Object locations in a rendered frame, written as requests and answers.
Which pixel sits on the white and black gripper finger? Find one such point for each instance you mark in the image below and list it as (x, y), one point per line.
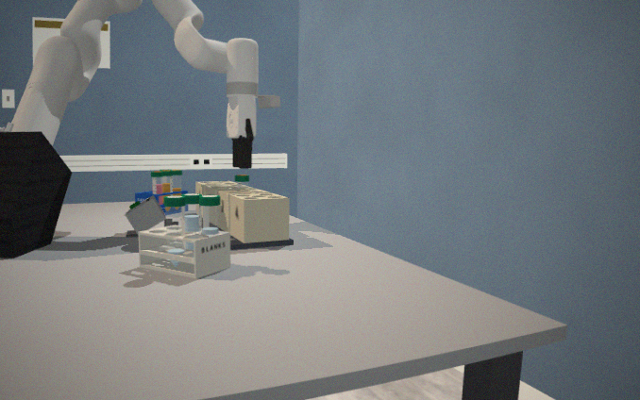
(235, 148)
(245, 154)

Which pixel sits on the blue tube rack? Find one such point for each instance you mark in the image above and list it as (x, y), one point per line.
(144, 195)

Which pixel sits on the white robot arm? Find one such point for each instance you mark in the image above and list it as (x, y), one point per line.
(58, 60)

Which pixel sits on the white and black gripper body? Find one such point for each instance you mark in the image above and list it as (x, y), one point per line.
(239, 108)

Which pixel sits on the clear plastic tube rack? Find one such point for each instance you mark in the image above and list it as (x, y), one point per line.
(211, 253)

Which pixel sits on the clear tube with green cap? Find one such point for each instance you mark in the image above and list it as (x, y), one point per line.
(192, 215)
(209, 214)
(175, 224)

